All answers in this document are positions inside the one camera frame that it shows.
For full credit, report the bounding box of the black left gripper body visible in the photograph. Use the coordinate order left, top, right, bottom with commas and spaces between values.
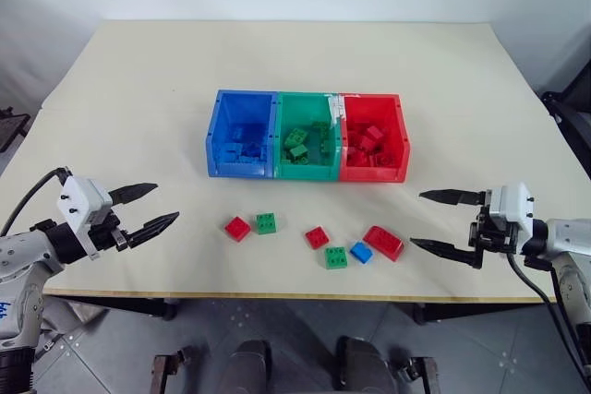
88, 209, 131, 255

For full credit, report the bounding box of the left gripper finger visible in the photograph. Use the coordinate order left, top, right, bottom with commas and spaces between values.
109, 182, 160, 207
123, 211, 181, 248

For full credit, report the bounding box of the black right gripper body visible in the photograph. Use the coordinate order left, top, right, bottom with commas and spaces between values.
468, 206, 518, 257

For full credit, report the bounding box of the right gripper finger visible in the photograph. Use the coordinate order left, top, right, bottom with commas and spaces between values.
409, 237, 485, 270
417, 188, 487, 208

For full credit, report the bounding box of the red long toy brick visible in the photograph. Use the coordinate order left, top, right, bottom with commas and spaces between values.
362, 225, 406, 262

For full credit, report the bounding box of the red square toy brick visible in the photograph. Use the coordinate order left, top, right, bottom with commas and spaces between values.
304, 226, 331, 250
223, 216, 252, 242

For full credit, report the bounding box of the blue small toy brick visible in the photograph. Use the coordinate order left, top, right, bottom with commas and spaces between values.
349, 242, 375, 265

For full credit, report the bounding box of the green square toy brick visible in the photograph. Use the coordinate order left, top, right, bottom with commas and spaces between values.
255, 212, 279, 235
323, 245, 349, 270

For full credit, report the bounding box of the red plastic bin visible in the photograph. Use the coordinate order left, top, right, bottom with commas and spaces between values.
338, 92, 411, 184

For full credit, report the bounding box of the rusty metal stand foot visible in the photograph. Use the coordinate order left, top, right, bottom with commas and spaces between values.
150, 348, 198, 394
392, 354, 440, 394

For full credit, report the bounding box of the blue plastic bin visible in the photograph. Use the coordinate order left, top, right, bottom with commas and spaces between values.
204, 89, 282, 180

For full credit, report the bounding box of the dark rounded shape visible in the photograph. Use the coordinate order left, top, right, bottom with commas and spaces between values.
334, 336, 398, 394

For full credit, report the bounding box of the white tape on bin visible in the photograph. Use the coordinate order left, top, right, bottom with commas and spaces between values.
326, 94, 346, 127

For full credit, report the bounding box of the green plastic bin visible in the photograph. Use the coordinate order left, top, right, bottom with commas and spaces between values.
272, 91, 344, 182

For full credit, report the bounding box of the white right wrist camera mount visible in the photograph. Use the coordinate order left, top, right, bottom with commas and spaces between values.
486, 182, 537, 230

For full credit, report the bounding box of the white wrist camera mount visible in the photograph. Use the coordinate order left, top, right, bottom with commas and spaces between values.
55, 174, 115, 261
486, 182, 537, 230

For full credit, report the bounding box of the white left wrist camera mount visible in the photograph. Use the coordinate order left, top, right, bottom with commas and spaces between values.
55, 174, 115, 261

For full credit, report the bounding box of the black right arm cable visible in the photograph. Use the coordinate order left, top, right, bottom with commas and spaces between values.
505, 250, 591, 384

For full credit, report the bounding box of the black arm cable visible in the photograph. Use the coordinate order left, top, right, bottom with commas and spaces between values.
0, 166, 74, 238
505, 250, 591, 384

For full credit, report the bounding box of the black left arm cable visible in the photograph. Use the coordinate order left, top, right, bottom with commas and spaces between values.
0, 166, 74, 238

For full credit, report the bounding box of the black stand with frame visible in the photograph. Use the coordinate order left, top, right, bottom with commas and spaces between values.
0, 105, 31, 154

